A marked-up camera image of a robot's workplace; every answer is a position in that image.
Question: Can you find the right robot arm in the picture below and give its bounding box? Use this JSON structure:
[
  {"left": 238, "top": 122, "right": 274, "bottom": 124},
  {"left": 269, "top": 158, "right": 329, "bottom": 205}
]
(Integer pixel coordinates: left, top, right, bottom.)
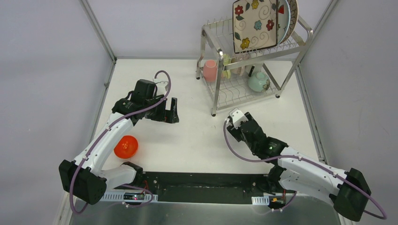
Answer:
[{"left": 224, "top": 108, "right": 371, "bottom": 222}]

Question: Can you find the orange plastic bowl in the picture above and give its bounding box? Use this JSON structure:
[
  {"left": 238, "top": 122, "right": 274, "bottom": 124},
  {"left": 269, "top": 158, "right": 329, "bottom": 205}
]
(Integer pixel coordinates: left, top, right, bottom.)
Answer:
[{"left": 114, "top": 135, "right": 139, "bottom": 159}]

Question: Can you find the white ribbed mug black handle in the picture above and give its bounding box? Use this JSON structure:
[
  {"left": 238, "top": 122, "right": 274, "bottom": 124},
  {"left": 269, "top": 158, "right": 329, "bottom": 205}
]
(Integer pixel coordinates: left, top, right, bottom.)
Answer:
[{"left": 245, "top": 64, "right": 257, "bottom": 77}]

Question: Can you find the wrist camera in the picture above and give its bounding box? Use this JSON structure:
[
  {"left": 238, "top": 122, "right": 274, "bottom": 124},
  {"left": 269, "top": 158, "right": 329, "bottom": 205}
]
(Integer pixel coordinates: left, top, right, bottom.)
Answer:
[
  {"left": 229, "top": 108, "right": 248, "bottom": 129},
  {"left": 153, "top": 78, "right": 169, "bottom": 96}
]

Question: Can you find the right white cable duct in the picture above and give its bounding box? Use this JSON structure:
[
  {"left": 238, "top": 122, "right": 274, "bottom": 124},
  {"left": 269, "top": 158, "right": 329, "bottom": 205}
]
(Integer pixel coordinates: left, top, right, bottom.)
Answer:
[{"left": 251, "top": 195, "right": 270, "bottom": 206}]

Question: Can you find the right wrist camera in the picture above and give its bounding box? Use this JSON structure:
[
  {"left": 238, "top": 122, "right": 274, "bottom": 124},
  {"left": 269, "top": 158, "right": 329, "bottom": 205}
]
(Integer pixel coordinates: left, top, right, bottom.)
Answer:
[{"left": 229, "top": 108, "right": 248, "bottom": 129}]

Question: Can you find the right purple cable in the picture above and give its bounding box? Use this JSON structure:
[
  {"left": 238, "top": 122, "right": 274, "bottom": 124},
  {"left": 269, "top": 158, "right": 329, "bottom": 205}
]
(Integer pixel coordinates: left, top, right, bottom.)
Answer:
[{"left": 223, "top": 119, "right": 388, "bottom": 220}]

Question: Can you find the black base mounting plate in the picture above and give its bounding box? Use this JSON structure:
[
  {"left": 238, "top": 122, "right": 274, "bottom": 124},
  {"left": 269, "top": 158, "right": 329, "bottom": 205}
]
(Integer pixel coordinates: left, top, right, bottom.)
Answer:
[{"left": 129, "top": 172, "right": 283, "bottom": 204}]

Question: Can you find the square floral plate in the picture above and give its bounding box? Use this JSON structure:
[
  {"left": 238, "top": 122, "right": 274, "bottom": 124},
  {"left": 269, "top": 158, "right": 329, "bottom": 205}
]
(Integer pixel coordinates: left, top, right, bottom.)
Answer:
[{"left": 232, "top": 0, "right": 278, "bottom": 54}]

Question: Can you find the white cable duct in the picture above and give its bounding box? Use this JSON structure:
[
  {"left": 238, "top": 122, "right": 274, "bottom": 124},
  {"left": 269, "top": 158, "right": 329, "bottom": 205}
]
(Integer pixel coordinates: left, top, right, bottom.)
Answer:
[
  {"left": 251, "top": 195, "right": 270, "bottom": 206},
  {"left": 100, "top": 191, "right": 158, "bottom": 203}
]

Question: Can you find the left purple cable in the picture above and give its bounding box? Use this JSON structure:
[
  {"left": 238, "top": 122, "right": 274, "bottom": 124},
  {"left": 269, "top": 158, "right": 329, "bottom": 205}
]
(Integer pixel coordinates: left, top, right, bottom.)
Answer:
[{"left": 69, "top": 70, "right": 172, "bottom": 215}]

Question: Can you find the mint green bowl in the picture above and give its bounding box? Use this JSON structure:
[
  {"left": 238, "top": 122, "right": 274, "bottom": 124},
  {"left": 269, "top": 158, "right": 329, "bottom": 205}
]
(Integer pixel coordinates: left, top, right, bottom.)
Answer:
[{"left": 248, "top": 72, "right": 271, "bottom": 92}]

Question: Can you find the purple cable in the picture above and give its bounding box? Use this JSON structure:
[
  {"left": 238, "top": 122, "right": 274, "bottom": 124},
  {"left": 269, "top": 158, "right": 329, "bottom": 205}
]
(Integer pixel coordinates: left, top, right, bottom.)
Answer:
[
  {"left": 69, "top": 70, "right": 172, "bottom": 215},
  {"left": 223, "top": 119, "right": 388, "bottom": 220}
]

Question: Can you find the brown rim petal pattern plate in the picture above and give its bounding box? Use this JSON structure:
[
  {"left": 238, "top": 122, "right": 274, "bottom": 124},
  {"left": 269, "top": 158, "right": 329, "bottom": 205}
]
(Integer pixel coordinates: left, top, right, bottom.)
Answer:
[{"left": 282, "top": 0, "right": 299, "bottom": 42}]

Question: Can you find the steel two-tier dish rack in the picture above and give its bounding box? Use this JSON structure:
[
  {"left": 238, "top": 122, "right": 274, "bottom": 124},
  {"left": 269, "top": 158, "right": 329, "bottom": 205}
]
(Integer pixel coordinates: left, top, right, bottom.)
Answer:
[{"left": 196, "top": 16, "right": 314, "bottom": 116}]

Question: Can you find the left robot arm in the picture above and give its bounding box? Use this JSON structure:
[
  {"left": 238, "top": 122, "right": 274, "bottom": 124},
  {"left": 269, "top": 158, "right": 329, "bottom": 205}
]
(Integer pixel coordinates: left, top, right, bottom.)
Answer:
[{"left": 59, "top": 78, "right": 179, "bottom": 205}]

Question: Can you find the pink cup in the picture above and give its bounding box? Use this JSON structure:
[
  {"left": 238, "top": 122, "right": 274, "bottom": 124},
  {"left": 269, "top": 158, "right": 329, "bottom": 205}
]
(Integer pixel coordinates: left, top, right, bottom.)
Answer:
[{"left": 203, "top": 60, "right": 218, "bottom": 82}]

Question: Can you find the watermelon pattern round plate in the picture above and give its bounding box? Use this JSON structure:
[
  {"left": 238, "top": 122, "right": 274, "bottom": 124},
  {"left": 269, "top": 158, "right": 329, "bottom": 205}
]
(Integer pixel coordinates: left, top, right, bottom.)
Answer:
[{"left": 277, "top": 0, "right": 291, "bottom": 44}]

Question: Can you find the pale yellow mug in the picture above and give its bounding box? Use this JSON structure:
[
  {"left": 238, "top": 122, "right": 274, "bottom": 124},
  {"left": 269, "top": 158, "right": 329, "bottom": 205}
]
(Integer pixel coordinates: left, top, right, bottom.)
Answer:
[{"left": 222, "top": 53, "right": 231, "bottom": 79}]

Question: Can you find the left white cable duct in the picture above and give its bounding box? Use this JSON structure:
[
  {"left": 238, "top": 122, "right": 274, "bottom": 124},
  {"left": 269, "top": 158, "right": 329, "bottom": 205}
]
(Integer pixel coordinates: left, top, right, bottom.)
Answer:
[{"left": 100, "top": 191, "right": 158, "bottom": 203}]

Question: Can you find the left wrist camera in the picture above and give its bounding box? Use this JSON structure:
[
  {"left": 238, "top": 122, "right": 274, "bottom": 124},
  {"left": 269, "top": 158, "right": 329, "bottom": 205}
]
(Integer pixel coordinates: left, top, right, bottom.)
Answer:
[{"left": 153, "top": 78, "right": 169, "bottom": 96}]

